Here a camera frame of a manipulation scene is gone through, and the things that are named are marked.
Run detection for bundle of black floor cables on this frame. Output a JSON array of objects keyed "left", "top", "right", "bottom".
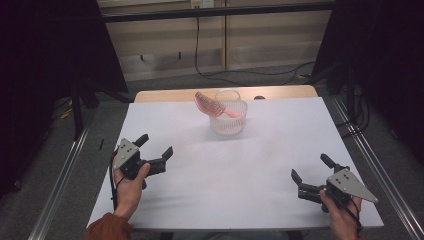
[{"left": 335, "top": 85, "right": 372, "bottom": 140}]

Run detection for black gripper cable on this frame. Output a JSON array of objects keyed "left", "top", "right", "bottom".
[
  {"left": 108, "top": 150, "right": 127, "bottom": 212},
  {"left": 333, "top": 195, "right": 365, "bottom": 236}
]

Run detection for aluminium floor rail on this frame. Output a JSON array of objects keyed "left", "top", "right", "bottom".
[
  {"left": 332, "top": 95, "right": 424, "bottom": 240},
  {"left": 27, "top": 125, "right": 92, "bottom": 240}
]

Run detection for person's left hand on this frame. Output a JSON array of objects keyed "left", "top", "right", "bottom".
[{"left": 112, "top": 155, "right": 152, "bottom": 222}]

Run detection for person's right hand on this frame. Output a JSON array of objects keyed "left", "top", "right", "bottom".
[{"left": 318, "top": 188, "right": 363, "bottom": 240}]

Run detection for beige long cabinet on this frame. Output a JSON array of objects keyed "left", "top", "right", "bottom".
[{"left": 97, "top": 0, "right": 335, "bottom": 83}]

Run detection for person's grey trousers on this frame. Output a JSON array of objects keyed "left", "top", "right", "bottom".
[{"left": 171, "top": 230, "right": 292, "bottom": 240}]

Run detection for black curtain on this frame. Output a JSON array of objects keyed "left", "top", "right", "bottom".
[
  {"left": 0, "top": 0, "right": 130, "bottom": 198},
  {"left": 311, "top": 0, "right": 424, "bottom": 165}
]

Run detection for black metal stand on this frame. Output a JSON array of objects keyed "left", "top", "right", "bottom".
[
  {"left": 327, "top": 62, "right": 358, "bottom": 125},
  {"left": 69, "top": 80, "right": 101, "bottom": 140}
]

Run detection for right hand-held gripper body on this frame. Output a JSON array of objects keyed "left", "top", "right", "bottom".
[{"left": 297, "top": 162, "right": 380, "bottom": 214}]

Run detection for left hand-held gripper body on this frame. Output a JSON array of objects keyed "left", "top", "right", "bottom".
[{"left": 114, "top": 137, "right": 168, "bottom": 191}]

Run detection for white slotted plastic basket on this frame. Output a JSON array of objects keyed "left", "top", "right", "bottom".
[{"left": 208, "top": 88, "right": 249, "bottom": 136}]

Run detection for pink hair brush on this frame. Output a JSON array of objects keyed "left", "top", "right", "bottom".
[{"left": 193, "top": 90, "right": 242, "bottom": 120}]

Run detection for black power cable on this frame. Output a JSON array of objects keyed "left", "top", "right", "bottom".
[{"left": 193, "top": 7, "right": 318, "bottom": 87}]

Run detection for white wall socket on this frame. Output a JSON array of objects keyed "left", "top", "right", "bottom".
[{"left": 190, "top": 0, "right": 215, "bottom": 10}]

